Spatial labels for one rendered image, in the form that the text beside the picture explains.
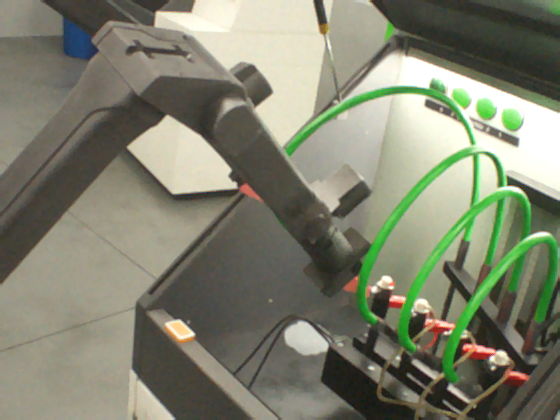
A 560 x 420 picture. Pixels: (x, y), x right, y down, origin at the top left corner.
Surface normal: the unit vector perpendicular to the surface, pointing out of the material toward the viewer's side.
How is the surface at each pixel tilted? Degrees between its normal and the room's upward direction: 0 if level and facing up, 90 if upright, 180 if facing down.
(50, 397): 0
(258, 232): 90
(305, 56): 90
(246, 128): 112
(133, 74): 61
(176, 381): 90
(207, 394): 90
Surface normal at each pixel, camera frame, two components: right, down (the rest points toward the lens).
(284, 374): 0.16, -0.90
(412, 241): -0.77, 0.15
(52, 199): 0.61, 0.68
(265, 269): 0.62, 0.41
